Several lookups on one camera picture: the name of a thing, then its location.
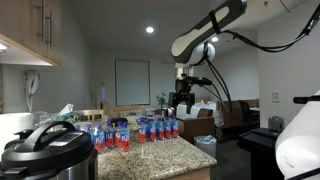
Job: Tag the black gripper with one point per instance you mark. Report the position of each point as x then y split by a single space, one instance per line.
183 92

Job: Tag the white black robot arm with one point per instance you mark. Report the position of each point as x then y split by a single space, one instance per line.
192 49

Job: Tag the stainless steel rice cooker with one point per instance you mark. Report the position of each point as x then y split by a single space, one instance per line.
83 169

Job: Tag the green potted plant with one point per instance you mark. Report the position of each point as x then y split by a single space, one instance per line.
162 99

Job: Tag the water bottle blue cap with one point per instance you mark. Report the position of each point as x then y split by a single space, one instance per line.
99 139
142 131
109 136
167 127
152 130
125 135
160 129
175 127

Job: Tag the grey trash bin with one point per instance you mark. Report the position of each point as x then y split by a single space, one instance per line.
207 144

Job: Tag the white projection screen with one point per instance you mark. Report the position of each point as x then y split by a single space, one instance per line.
132 82

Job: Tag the black office chair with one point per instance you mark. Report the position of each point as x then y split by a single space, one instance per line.
251 119

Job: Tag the black side table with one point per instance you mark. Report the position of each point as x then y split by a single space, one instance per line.
260 143

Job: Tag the wooden chair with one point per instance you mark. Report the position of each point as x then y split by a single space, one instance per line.
91 114

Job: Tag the white appliance foreground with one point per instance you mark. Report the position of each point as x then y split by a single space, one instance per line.
298 146

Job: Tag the white wall light switch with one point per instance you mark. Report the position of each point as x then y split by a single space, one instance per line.
275 96

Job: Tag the white wall telephone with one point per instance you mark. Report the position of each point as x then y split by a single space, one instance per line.
32 83

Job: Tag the wooden wall cabinet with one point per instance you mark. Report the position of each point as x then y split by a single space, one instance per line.
30 31

